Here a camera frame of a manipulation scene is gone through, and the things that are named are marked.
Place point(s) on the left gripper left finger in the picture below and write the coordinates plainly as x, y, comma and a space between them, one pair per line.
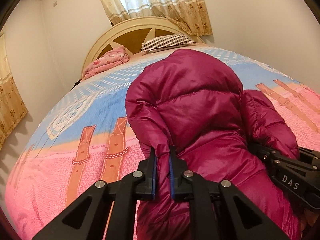
105, 210

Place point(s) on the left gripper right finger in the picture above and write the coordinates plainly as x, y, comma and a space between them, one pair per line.
218, 210

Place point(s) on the magenta puffer jacket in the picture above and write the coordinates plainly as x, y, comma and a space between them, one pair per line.
196, 103

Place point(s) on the person's left hand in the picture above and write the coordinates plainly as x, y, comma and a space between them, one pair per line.
310, 225

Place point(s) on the pink and blue bedspread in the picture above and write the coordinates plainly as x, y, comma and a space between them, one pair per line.
87, 137

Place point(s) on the beige window curtain left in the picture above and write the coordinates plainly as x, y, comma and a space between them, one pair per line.
12, 107

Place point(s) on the beige window curtain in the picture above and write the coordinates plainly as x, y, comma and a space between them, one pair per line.
189, 15
12, 107

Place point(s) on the folded pink blanket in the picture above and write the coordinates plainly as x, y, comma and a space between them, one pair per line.
106, 62

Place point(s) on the striped pillow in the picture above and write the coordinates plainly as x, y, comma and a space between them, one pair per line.
166, 41

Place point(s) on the cream wooden headboard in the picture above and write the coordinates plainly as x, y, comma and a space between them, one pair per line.
131, 34

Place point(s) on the beige window curtain centre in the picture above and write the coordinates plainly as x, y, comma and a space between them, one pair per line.
189, 15

